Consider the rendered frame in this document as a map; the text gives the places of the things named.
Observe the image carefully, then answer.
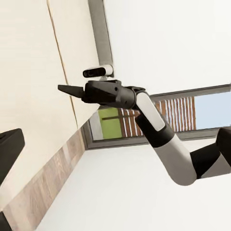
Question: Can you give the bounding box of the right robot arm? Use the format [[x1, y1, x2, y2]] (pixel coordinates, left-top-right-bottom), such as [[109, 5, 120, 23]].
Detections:
[[58, 64, 231, 186]]

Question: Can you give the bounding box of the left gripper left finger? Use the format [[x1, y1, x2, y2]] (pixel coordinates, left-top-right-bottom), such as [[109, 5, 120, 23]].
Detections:
[[0, 128, 25, 186]]

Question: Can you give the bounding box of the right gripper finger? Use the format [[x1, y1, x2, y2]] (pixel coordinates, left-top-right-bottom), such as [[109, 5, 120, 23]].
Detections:
[[88, 80, 120, 97], [58, 85, 100, 102]]

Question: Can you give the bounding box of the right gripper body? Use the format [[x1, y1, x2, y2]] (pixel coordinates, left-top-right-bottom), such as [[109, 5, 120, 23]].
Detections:
[[85, 79, 128, 108]]

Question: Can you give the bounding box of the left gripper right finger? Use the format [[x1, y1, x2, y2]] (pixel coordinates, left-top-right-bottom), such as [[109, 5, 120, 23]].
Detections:
[[216, 128, 231, 167]]

